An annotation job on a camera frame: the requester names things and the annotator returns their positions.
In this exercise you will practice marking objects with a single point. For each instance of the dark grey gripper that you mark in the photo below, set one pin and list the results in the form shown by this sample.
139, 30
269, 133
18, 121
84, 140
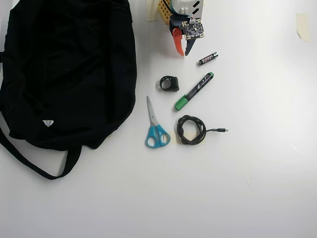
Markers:
177, 37

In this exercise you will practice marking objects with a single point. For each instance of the green marker pen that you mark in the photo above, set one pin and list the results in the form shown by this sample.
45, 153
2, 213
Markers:
195, 89

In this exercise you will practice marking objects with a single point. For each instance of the yellow perforated robot base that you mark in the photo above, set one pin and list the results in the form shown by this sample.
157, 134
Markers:
163, 10

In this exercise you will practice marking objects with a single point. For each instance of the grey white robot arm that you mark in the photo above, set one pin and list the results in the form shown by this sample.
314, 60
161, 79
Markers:
183, 5

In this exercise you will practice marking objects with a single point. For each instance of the black fabric bag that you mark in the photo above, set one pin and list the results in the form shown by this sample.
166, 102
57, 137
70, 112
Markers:
69, 74

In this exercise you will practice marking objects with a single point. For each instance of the black AAA battery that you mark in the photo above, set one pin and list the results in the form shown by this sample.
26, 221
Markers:
208, 58

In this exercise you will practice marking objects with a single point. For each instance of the beige masking tape strip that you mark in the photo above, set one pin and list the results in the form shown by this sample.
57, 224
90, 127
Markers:
151, 12

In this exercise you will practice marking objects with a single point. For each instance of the beige masking tape piece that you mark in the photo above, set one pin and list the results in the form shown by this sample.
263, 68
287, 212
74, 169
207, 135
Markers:
303, 27

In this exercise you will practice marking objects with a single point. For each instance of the camera circuit board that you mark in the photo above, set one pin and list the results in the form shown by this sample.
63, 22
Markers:
194, 29

